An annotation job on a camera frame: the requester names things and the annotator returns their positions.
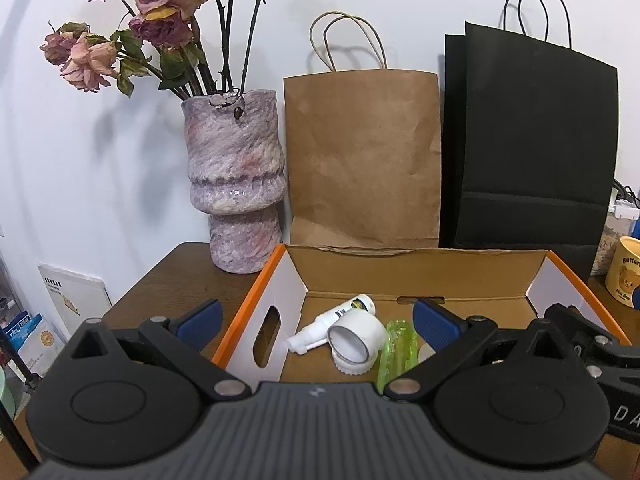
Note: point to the white ribbed cap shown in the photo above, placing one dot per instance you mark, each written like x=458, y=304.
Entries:
x=350, y=367

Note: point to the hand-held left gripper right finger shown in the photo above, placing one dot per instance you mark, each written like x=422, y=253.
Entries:
x=435, y=322

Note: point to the blue and white box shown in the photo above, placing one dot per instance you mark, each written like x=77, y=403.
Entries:
x=35, y=340

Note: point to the brown paper bag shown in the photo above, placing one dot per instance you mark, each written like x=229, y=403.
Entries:
x=360, y=160

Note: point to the mottled pink ceramic vase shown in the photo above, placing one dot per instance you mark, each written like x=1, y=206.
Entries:
x=232, y=160

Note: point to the red cardboard box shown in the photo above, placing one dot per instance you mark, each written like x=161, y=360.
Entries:
x=400, y=275

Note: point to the yellow bear mug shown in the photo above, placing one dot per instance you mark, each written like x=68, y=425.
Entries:
x=622, y=275

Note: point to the clear food container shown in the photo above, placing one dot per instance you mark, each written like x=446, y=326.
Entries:
x=612, y=240

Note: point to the white spray bottle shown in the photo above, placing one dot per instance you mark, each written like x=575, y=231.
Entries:
x=345, y=312

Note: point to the green spray bottle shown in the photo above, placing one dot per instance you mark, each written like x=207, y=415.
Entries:
x=400, y=350

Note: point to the dried pink roses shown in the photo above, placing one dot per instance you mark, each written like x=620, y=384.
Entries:
x=160, y=25

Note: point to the white tape roll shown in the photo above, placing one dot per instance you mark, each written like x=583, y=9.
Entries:
x=370, y=330

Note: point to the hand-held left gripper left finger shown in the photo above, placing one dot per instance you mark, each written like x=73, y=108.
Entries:
x=200, y=322

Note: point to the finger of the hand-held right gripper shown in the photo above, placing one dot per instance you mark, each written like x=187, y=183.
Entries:
x=575, y=322

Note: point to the black paper bag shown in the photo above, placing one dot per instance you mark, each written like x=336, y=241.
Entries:
x=530, y=135

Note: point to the black light stand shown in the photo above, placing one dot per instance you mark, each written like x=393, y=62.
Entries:
x=32, y=379

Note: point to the white flat box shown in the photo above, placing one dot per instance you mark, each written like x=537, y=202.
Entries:
x=75, y=300

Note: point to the green plastic bucket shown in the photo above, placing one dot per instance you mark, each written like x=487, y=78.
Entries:
x=2, y=390

